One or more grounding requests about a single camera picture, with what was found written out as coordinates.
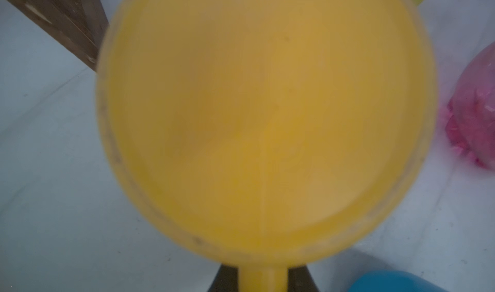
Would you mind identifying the blue pump spray bottle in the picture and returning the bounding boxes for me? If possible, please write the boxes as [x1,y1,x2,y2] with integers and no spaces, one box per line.
[348,271,447,292]

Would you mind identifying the pink pump spray bottle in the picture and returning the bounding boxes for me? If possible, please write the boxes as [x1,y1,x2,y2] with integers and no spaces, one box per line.
[445,43,494,171]

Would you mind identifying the yellow plastic watering can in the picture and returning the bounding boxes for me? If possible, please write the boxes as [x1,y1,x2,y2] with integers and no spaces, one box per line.
[96,0,436,291]

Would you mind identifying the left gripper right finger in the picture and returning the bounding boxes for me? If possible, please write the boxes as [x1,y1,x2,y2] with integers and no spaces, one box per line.
[287,265,320,292]

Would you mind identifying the brown wooden slatted shelf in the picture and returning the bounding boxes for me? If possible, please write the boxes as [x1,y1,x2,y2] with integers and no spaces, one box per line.
[7,0,108,70]

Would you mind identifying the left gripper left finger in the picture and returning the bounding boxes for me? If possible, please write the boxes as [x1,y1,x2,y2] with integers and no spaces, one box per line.
[208,264,238,292]

